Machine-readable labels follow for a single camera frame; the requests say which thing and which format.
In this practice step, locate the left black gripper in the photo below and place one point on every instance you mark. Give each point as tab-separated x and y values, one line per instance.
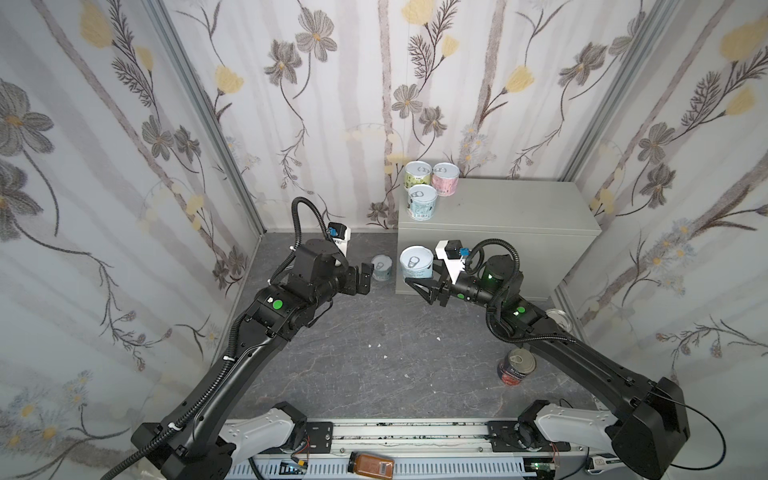
352	278

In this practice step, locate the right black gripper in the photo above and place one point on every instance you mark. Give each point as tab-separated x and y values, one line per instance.
444	287

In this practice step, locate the teal can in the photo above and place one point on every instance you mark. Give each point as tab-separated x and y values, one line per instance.
382	267
416	262
421	202

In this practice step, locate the green label can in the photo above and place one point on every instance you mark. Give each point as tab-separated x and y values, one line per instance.
417	172

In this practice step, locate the pink label can front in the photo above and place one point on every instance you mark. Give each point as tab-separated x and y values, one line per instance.
445	176

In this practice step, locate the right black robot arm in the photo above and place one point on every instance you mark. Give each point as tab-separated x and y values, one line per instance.
648	424

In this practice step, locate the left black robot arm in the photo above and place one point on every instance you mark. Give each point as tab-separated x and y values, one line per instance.
188	442

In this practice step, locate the red dark label can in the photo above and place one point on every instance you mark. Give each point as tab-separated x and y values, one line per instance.
515	366

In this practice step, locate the grey metal cabinet box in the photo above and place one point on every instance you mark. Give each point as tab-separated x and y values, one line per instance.
548	222

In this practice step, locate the blue label can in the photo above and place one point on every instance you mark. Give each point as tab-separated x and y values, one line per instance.
561	318

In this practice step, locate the orange brown bottle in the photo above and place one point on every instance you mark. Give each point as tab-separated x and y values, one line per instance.
371	466

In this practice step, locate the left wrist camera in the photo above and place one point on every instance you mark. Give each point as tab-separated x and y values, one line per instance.
340	234

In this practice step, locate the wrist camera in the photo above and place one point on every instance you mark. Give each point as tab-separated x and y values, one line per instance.
454	256
340	234

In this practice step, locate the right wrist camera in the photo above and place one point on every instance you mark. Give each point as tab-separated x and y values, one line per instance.
454	256

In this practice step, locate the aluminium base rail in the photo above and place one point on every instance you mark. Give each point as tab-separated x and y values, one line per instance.
442	448

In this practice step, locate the white handled tool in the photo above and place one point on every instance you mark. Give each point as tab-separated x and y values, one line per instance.
597	464

